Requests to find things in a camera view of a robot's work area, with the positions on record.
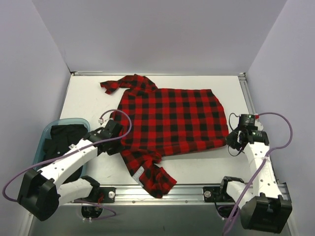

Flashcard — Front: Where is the red black plaid shirt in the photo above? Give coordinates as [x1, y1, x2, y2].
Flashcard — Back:
[100, 75, 228, 192]

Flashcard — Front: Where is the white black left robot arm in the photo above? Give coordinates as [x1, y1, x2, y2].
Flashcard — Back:
[17, 119, 123, 221]

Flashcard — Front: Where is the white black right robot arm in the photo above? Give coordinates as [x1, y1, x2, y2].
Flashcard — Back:
[218, 122, 292, 236]

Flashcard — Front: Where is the black clothing in bin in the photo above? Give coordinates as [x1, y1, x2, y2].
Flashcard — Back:
[43, 124, 87, 184]

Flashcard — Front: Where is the teal plastic bin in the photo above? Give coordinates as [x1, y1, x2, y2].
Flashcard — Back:
[34, 118, 90, 164]

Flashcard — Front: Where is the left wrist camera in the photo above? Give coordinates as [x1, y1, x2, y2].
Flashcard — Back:
[98, 118, 111, 128]

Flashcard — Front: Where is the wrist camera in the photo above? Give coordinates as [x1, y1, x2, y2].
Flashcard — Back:
[238, 114, 263, 131]
[98, 118, 111, 128]

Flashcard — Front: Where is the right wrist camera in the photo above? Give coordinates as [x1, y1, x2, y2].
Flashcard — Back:
[238, 114, 263, 131]

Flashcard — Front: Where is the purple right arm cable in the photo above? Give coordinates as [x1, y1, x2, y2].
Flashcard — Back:
[221, 112, 294, 236]

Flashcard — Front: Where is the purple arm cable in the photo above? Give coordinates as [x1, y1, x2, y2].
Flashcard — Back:
[221, 112, 294, 236]
[1, 109, 133, 220]

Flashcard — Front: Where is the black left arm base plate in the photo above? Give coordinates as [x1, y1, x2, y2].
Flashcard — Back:
[74, 186, 116, 204]

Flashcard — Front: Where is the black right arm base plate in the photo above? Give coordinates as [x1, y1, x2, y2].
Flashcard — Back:
[203, 186, 234, 203]

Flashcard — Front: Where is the aluminium front rail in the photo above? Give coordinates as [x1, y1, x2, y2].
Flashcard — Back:
[27, 183, 292, 207]

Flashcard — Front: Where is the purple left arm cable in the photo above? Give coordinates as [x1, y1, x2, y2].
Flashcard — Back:
[1, 109, 133, 220]

